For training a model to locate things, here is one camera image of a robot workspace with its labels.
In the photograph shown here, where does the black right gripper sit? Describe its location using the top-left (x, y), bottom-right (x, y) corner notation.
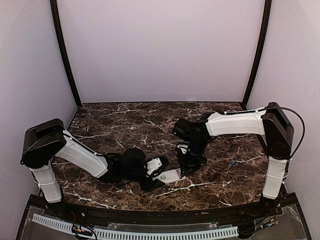
top-left (176, 138), bottom-right (208, 177)

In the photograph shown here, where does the white remote control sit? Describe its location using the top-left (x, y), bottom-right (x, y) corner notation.
top-left (153, 168), bottom-right (186, 184)

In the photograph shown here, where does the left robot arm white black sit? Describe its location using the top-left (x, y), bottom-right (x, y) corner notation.
top-left (20, 118), bottom-right (163, 218)

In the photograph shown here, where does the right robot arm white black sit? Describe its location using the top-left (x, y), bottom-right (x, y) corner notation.
top-left (172, 102), bottom-right (306, 217)

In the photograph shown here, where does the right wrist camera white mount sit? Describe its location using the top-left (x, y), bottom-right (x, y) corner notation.
top-left (176, 142), bottom-right (189, 154)

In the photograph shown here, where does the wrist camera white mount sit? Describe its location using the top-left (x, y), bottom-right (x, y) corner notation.
top-left (147, 156), bottom-right (169, 177)
top-left (176, 142), bottom-right (189, 154)

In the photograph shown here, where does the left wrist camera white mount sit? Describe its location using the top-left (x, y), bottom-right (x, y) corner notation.
top-left (147, 156), bottom-right (169, 177)

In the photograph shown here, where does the black front rail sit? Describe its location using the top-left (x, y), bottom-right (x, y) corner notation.
top-left (27, 193), bottom-right (298, 226)

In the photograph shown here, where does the white slotted cable duct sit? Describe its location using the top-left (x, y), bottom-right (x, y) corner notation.
top-left (32, 213), bottom-right (239, 240)

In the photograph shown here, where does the right black frame post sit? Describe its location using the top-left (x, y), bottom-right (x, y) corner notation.
top-left (241, 0), bottom-right (272, 109)

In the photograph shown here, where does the black frame post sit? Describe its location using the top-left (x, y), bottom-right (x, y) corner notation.
top-left (241, 0), bottom-right (272, 109)
top-left (49, 0), bottom-right (82, 108)

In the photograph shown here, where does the left black frame post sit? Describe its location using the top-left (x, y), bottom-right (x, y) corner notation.
top-left (49, 0), bottom-right (82, 108)

